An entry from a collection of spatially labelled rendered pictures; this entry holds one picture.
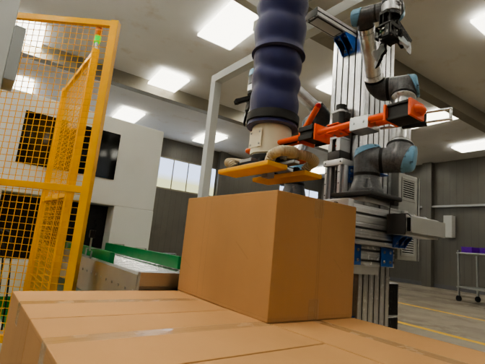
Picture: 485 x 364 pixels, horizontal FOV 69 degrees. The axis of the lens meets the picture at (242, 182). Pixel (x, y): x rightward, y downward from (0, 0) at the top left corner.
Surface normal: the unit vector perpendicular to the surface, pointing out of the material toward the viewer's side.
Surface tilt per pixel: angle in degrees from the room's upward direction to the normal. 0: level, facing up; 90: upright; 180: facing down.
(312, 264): 90
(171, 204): 90
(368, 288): 90
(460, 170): 90
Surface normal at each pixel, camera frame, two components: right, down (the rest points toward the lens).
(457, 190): -0.83, -0.18
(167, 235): 0.55, -0.09
